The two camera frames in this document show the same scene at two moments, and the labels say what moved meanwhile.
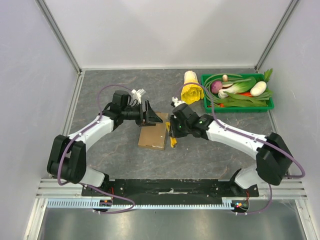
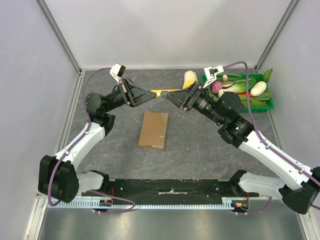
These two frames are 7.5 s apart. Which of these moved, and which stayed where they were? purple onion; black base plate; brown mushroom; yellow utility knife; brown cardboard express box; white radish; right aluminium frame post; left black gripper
Moved: left black gripper; yellow utility knife
Stayed: black base plate; right aluminium frame post; brown mushroom; white radish; brown cardboard express box; purple onion
